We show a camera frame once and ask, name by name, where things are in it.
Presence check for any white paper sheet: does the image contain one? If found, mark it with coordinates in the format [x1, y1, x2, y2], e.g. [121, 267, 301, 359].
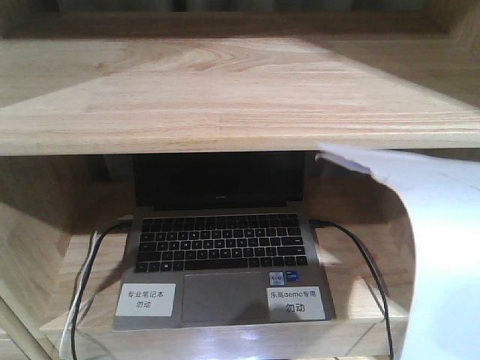
[318, 142, 479, 359]

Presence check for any silver laptop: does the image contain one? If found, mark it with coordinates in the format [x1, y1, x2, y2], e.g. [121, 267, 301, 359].
[113, 151, 335, 331]

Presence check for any wooden shelf unit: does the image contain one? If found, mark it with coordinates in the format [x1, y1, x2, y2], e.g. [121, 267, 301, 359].
[1, 1, 479, 359]

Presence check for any black cable right of laptop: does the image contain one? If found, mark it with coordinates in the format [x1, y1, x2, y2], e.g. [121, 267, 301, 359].
[309, 218, 395, 360]

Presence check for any white cable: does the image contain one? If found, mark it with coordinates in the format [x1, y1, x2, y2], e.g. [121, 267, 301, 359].
[59, 215, 135, 360]

